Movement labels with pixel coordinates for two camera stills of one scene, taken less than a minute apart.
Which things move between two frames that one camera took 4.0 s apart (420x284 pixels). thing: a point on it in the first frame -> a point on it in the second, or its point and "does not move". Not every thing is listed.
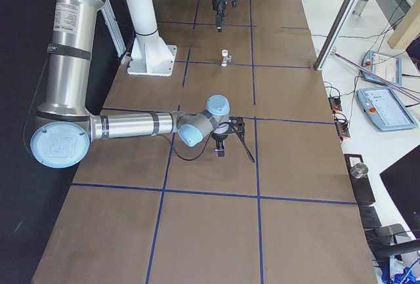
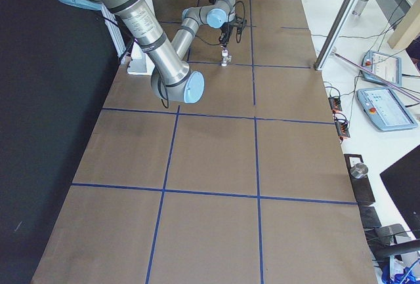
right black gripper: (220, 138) -> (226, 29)
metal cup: (359, 170) does not move
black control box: (361, 187) does not move
